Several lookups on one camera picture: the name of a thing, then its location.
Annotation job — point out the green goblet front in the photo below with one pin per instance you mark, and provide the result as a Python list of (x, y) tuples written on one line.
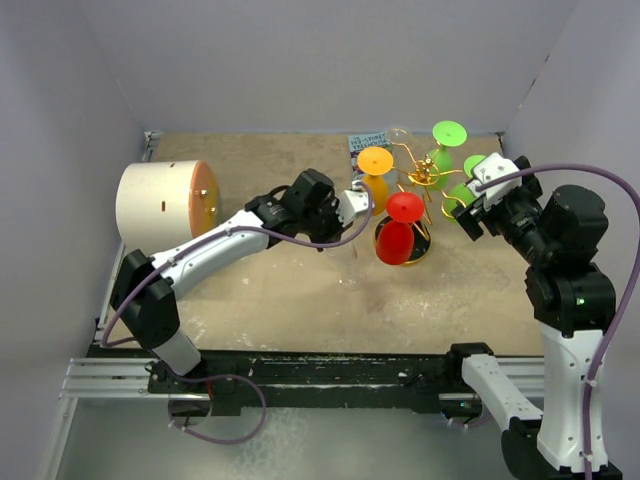
[(447, 134)]

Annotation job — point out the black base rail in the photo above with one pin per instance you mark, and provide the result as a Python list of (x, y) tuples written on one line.
[(420, 383)]

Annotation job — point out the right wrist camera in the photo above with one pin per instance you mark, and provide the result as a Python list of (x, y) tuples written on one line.
[(482, 170)]

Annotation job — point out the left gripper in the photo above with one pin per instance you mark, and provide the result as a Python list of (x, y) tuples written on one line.
[(335, 234)]

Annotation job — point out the orange plastic goblet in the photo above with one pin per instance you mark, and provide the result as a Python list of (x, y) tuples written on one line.
[(375, 162)]

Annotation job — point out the gold wine glass rack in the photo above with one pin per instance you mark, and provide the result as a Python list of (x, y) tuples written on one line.
[(420, 177)]

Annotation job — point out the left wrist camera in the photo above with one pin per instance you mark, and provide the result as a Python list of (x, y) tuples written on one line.
[(354, 202)]

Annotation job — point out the red plastic goblet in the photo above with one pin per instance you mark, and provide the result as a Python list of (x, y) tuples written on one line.
[(395, 240)]

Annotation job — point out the treehouse paperback book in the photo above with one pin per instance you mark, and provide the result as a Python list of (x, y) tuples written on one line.
[(357, 143)]

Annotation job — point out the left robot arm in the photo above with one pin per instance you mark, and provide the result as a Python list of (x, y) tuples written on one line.
[(147, 288)]

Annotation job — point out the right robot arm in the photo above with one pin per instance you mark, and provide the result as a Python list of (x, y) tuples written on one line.
[(574, 304)]

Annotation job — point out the green goblet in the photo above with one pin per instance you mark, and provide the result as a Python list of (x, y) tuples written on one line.
[(460, 194), (447, 134)]

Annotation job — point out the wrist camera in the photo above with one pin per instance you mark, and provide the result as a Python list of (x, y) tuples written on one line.
[(482, 170), (354, 202)]

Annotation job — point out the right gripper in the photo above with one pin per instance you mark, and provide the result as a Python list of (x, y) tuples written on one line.
[(529, 189)]

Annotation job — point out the white cylinder with orange lid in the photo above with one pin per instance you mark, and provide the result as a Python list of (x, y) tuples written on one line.
[(163, 204)]

